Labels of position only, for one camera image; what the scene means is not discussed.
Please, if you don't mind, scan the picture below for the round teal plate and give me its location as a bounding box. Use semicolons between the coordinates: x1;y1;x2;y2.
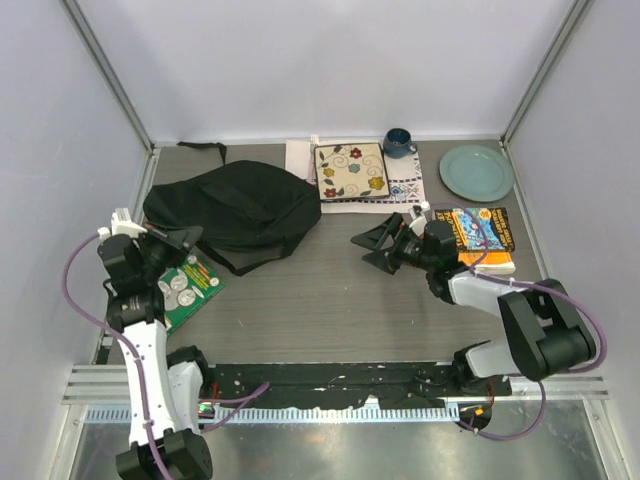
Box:
438;145;515;202

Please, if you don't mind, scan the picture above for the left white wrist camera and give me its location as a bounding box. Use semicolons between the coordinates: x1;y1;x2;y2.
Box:
97;208;147;241

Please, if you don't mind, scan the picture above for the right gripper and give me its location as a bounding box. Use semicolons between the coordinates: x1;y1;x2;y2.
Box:
352;212;436;275

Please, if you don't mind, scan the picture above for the square floral ceramic plate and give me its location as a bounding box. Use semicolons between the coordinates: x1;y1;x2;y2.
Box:
313;143;390;202

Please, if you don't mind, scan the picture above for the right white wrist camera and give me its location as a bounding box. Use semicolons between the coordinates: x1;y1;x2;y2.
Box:
409;201;432;236

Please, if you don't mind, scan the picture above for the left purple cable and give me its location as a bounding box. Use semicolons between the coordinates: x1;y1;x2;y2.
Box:
63;230;271;480

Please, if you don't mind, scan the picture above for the dark blue ceramic mug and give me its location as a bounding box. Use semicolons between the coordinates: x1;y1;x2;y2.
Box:
383;127;418;159

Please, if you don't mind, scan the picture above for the orange paperback book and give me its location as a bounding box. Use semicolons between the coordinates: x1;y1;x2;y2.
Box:
458;251;516;275

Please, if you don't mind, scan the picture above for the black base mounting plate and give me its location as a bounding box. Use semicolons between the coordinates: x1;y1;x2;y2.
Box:
200;362;512;410

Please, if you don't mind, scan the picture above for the black student backpack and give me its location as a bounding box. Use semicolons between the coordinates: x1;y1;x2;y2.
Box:
143;142;322;276

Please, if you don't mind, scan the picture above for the slotted cable duct rail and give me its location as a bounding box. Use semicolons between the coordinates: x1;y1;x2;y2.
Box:
84;403;460;425

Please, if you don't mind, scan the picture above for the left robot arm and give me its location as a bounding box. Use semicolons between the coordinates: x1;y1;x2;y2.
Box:
97;226;213;479

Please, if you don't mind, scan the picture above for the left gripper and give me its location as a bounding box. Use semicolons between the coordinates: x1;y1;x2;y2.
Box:
135;221;202;283

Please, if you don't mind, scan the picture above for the green coin collecting book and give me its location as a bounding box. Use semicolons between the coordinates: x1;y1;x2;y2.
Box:
158;252;225;336

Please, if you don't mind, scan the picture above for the colourful treehouse storey book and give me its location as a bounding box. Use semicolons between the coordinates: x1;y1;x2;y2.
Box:
435;207;516;253

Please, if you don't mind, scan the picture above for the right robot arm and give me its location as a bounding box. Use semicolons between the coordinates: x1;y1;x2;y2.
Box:
351;213;597;395

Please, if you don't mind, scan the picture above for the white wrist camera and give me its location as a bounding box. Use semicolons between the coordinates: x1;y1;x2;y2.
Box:
409;201;432;236
97;208;147;241

